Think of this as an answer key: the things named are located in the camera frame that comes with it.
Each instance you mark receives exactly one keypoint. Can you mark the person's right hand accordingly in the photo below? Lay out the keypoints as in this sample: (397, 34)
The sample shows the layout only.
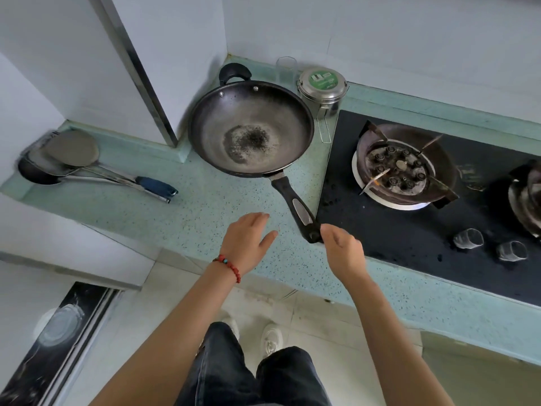
(346, 255)

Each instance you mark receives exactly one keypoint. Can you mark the person's left hand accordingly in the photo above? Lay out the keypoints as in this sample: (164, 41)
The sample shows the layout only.
(241, 245)

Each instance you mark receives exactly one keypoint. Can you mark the person's right fingers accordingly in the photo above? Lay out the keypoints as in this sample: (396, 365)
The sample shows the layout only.
(332, 234)

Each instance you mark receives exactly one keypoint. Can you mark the person's left thumb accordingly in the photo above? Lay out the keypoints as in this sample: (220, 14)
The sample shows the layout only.
(267, 244)

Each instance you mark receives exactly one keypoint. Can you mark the person's left forearm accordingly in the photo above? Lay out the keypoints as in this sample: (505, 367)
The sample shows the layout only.
(177, 338)

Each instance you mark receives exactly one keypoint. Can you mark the person's right forearm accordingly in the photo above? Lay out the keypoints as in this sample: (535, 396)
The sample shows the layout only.
(397, 346)

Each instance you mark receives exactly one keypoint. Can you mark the black glass gas cooktop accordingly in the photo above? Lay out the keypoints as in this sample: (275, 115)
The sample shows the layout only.
(401, 245)

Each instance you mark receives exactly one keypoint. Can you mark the person's white right shoe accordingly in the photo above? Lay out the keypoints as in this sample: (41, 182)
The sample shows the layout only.
(270, 339)

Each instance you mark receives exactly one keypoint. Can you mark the large gas burner with support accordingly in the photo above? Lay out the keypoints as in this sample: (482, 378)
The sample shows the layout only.
(399, 166)

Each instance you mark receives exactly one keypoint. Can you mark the silver stove knob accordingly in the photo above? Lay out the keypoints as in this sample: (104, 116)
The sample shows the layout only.
(468, 239)
(512, 251)

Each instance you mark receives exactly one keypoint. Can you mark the dark blue jeans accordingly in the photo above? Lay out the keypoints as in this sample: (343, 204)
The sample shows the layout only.
(224, 376)

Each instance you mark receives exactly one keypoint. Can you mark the steel lidded container green label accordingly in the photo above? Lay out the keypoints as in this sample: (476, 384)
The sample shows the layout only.
(323, 92)

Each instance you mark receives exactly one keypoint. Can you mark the clear drinking glass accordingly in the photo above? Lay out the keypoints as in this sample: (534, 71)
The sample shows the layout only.
(287, 70)

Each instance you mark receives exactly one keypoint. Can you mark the small gas burner with support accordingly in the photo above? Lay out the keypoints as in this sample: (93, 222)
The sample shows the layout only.
(526, 198)

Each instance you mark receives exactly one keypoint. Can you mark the beige cabinet door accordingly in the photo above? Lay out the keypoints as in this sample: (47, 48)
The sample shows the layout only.
(477, 376)

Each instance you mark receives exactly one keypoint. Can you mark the black glass-top appliance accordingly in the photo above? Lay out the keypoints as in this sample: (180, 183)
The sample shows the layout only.
(50, 350)

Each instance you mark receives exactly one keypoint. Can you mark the steel ladle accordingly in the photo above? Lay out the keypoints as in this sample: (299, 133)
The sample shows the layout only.
(36, 173)

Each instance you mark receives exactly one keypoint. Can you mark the steel wall corner trim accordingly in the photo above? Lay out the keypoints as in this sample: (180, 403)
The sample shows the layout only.
(135, 71)

